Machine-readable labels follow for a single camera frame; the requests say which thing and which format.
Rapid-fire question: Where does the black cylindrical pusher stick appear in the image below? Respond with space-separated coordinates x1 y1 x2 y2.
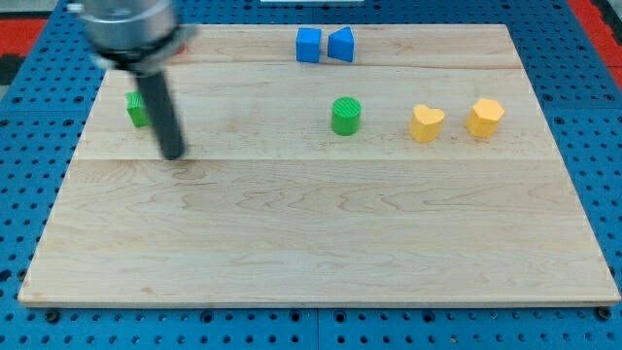
134 71 186 160

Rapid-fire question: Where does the green star block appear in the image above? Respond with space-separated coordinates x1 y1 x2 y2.
125 91 150 127

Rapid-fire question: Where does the red block behind arm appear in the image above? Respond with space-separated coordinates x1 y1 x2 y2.
173 44 186 55

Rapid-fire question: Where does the blue cube block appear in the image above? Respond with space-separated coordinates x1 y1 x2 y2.
295 27 322 63

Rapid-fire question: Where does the green cylinder block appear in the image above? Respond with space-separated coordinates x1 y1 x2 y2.
331 96 362 136

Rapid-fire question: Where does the blue triangle block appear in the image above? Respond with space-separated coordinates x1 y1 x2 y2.
328 26 355 62

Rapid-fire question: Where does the wooden board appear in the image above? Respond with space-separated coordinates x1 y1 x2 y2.
18 24 620 308

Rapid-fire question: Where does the yellow heart block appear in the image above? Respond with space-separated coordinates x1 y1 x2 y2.
409 104 445 143

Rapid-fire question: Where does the yellow hexagon block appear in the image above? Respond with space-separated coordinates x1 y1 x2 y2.
466 98 504 139

